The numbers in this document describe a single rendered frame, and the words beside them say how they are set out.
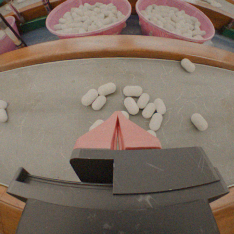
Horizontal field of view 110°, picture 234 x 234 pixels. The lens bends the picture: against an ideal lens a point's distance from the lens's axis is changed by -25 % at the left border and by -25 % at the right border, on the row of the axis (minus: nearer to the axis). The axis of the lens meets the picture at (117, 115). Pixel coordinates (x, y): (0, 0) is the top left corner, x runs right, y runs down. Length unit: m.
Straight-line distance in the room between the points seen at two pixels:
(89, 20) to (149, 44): 0.21
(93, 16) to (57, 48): 0.18
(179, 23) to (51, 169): 0.54
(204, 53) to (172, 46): 0.09
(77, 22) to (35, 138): 0.36
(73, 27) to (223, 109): 0.47
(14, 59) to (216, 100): 0.53
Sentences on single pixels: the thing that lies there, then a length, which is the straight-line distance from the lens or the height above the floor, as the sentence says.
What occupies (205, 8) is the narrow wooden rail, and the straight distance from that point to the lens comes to 0.66.
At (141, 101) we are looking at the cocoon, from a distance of 0.20.
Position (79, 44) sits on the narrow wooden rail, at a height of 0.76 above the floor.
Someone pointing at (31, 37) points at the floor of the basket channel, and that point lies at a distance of 0.62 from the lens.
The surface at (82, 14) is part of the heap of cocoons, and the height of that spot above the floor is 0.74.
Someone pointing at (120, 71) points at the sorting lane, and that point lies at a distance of 0.25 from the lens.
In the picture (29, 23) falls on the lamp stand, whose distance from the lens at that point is 0.66.
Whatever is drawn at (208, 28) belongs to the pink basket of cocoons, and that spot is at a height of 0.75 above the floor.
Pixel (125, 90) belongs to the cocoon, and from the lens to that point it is 0.20.
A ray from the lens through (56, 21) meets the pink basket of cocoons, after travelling 0.48.
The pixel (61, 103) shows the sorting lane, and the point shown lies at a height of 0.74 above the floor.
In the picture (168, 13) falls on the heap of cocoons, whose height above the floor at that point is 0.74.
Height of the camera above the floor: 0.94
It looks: 76 degrees down
